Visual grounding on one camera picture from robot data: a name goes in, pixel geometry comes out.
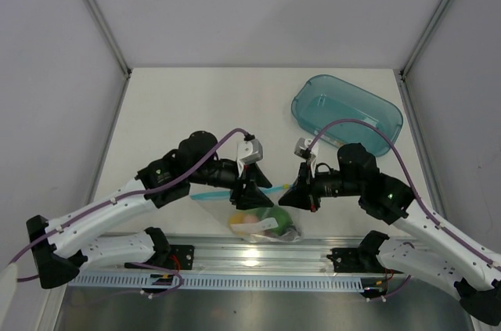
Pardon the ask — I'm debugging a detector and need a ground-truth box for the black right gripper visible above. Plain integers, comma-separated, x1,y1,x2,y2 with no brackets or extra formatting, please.
279,160,363,213

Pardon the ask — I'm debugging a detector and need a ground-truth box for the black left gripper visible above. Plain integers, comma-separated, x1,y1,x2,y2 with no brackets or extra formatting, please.
189,159,274,210

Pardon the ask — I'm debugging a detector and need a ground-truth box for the pink toy egg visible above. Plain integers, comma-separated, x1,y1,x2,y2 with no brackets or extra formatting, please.
243,214,259,225

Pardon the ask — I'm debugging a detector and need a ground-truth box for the green toy bell pepper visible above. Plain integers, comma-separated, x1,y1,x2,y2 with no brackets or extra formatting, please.
260,206,294,236

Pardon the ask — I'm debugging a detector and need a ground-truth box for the yellow toy lemon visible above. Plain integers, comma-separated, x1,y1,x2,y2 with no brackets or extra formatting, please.
228,212,246,230

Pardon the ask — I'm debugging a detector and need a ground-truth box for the clear zip bag teal zipper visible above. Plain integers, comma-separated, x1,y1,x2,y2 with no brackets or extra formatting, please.
190,184,304,243

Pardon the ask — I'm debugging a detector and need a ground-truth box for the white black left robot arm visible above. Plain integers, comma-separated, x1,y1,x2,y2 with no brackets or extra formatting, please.
26,131,273,290

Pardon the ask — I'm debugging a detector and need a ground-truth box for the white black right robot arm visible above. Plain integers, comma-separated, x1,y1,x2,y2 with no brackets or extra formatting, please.
279,143,500,326

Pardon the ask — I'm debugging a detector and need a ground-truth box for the teal plastic tray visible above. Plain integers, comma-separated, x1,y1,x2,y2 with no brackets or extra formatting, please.
291,74,403,157

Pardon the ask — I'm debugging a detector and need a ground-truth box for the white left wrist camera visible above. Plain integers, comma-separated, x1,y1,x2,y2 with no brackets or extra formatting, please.
236,135,263,177

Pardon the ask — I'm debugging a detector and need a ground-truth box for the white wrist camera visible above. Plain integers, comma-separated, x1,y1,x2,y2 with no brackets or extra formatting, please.
236,135,263,177
294,138,319,176

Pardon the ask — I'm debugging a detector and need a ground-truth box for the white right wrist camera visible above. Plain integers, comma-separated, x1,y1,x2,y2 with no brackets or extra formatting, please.
294,138,319,176

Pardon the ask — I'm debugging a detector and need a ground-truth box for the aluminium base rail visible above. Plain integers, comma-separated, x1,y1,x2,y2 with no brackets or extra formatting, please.
50,232,482,279

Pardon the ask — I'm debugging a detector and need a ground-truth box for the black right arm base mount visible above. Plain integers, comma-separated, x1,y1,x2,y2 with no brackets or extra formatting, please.
326,231,390,274

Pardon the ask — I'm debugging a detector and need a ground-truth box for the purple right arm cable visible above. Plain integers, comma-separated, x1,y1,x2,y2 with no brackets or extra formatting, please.
308,118,501,272

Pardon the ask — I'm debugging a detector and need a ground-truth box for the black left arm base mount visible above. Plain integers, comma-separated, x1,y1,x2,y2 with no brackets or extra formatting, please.
139,227,195,271

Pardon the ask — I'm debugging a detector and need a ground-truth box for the white slotted cable duct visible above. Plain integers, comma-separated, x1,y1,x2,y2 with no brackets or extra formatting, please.
69,272,364,293

